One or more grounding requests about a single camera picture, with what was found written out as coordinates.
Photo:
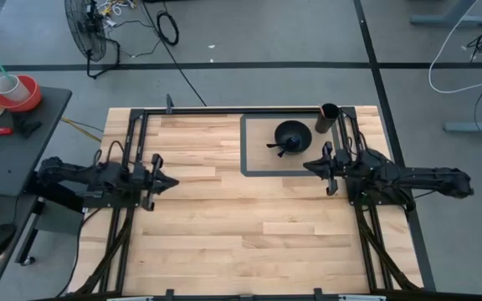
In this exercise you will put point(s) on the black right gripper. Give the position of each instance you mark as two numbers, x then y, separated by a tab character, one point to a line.
330	184

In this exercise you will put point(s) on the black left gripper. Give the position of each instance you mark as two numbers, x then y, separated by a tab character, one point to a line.
151	196

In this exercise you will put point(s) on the black spoon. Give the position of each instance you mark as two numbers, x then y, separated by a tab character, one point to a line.
281	153
276	145

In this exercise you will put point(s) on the tall black cup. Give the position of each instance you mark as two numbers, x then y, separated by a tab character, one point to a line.
324	123

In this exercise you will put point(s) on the black bowl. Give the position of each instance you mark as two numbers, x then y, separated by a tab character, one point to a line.
297	127

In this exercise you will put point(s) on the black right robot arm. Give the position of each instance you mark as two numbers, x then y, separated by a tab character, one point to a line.
433	177

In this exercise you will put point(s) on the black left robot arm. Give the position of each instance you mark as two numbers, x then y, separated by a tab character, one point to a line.
69	173

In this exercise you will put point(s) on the beige placemat with grey border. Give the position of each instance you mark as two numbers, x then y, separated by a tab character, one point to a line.
262	159

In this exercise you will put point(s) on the small black clamp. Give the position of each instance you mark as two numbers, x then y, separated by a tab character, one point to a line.
27	125

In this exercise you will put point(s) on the dark grey side table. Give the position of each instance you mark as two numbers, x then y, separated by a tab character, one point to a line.
15	175

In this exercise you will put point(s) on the red bowl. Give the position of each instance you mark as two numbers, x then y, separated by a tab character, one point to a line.
32	98

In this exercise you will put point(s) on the grey desk foot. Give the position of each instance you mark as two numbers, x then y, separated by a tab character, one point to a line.
450	18
475	126

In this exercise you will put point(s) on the black floor fan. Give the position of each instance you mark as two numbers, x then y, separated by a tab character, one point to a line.
84	29

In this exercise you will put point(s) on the white paper cup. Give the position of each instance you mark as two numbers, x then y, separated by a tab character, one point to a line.
11	88

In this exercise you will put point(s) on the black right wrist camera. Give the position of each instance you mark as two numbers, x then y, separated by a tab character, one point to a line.
343	159

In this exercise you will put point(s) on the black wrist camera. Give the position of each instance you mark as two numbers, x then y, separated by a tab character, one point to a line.
343	159
138	173

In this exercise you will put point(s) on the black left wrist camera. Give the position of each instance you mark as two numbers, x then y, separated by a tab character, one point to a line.
138	173

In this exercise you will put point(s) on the black diagonal frame brace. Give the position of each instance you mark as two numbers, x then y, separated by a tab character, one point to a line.
385	259
107	255

